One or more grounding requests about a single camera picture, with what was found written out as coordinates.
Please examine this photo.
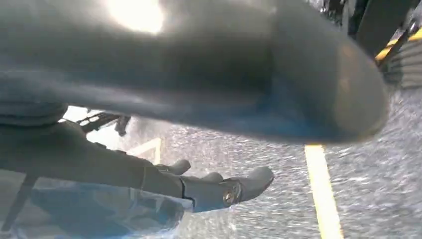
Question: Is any clear plastic film wrap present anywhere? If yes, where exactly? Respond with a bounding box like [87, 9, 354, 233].
[0, 176, 195, 239]

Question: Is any yellow floor tape line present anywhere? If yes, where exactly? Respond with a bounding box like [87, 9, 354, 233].
[375, 28, 422, 62]
[126, 137, 163, 165]

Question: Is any black metal frame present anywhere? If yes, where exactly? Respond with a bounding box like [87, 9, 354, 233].
[77, 111, 132, 137]

